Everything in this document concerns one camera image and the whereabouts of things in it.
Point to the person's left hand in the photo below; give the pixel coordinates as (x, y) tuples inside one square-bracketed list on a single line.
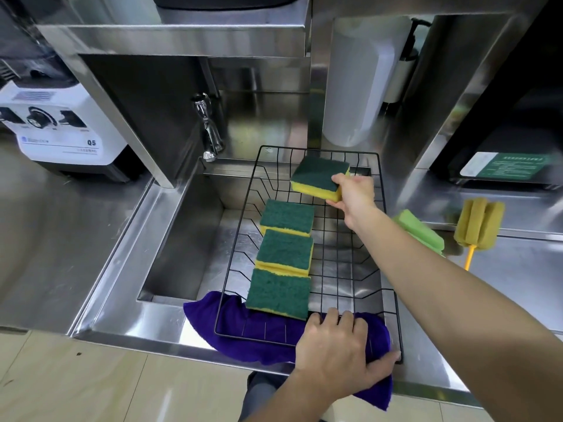
[(334, 351)]

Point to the person's right hand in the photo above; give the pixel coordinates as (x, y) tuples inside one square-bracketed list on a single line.
[(358, 199)]

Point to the person's right thumb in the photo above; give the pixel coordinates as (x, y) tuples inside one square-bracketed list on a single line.
[(341, 178)]

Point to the person's left thumb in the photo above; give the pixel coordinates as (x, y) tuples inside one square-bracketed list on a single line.
[(385, 361)]

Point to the person's left little finger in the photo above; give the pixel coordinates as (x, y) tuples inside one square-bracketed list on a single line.
[(314, 324)]

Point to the person's left middle finger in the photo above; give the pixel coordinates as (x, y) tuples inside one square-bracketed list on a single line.
[(347, 325)]

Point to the green and yellow scouring sponge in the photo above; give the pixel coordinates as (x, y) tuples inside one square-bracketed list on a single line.
[(288, 216), (278, 294), (316, 175), (285, 251)]

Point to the person's left forearm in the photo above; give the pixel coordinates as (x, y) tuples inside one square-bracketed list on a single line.
[(294, 399)]

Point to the person's right forearm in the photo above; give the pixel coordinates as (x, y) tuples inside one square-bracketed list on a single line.
[(440, 303)]

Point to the purple cleaning cloth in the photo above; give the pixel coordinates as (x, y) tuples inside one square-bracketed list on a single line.
[(239, 325)]

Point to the person's gray trousers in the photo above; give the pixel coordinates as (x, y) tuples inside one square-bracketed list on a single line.
[(259, 391)]

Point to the light green sponge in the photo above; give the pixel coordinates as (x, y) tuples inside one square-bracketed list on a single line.
[(420, 230)]

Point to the white plastic container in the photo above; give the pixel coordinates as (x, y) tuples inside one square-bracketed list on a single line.
[(360, 79)]

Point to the white pump dispenser bottle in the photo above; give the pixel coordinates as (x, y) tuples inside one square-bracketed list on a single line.
[(407, 70)]

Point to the chrome faucet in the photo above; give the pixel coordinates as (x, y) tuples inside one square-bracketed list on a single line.
[(210, 127)]

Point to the yellow sponge bottle brush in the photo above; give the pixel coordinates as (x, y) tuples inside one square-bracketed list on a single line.
[(479, 224)]

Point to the stainless steel sink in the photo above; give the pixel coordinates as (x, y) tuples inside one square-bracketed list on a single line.
[(184, 250)]

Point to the green and white label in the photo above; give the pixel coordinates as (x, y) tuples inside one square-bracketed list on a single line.
[(506, 166)]

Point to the black appliance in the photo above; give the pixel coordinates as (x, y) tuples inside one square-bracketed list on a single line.
[(519, 96)]

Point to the stainless steel shelf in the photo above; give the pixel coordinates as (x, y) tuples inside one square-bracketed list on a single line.
[(176, 37)]

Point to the white blender base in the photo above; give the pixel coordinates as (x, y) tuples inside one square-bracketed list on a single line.
[(57, 122)]

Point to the clear blender jar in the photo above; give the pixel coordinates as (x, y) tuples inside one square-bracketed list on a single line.
[(30, 52)]

